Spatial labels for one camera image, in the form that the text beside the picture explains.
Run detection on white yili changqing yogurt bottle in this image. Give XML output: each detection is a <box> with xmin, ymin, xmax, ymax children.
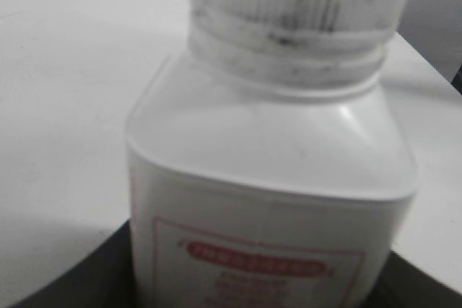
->
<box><xmin>123</xmin><ymin>26</ymin><xmax>419</xmax><ymax>308</ymax></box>

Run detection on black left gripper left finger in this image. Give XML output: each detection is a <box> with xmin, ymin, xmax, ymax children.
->
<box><xmin>12</xmin><ymin>221</ymin><xmax>136</xmax><ymax>308</ymax></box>

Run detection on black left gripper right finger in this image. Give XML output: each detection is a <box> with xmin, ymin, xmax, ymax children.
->
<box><xmin>375</xmin><ymin>252</ymin><xmax>461</xmax><ymax>308</ymax></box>

